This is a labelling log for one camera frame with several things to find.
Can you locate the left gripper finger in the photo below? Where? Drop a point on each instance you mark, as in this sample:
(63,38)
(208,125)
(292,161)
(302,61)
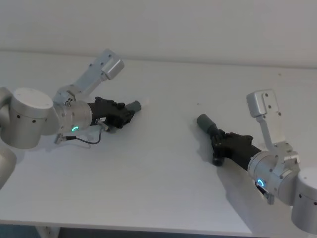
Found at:
(128,113)
(132,104)

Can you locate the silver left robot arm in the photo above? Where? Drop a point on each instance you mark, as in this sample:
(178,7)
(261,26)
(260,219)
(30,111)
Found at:
(29,116)

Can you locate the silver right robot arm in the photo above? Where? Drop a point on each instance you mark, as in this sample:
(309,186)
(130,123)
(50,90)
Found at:
(277,171)

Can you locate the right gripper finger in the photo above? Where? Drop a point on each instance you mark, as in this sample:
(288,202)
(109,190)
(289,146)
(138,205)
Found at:
(216,152)
(210,122)

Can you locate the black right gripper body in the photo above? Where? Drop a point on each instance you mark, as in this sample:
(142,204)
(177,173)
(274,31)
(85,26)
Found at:
(235,148)

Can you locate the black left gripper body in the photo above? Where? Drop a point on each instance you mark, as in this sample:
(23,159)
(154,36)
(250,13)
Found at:
(106,112)

